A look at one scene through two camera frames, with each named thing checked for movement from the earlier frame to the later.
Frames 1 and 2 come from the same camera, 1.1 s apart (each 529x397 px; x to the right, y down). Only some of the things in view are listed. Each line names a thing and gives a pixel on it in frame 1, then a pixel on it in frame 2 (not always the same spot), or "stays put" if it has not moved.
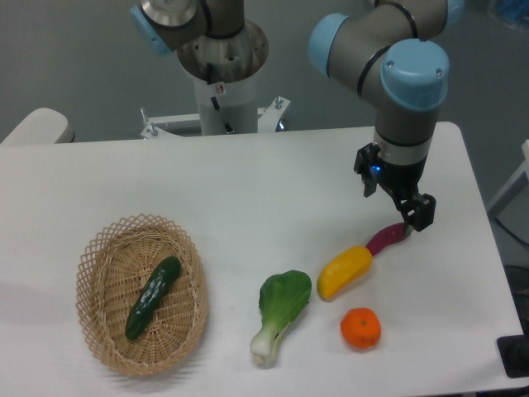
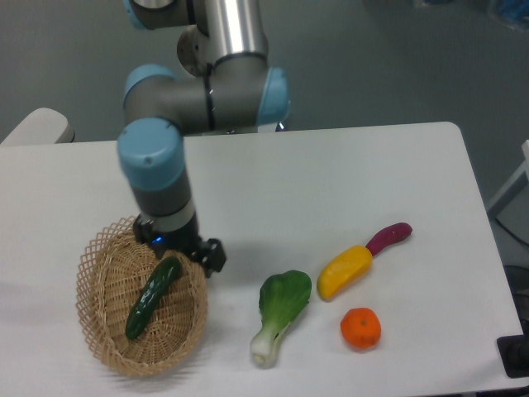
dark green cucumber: x=168 y=270 stays put
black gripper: x=402 y=180 -> x=187 y=240
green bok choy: x=283 y=296 stays put
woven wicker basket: x=116 y=266 stays put
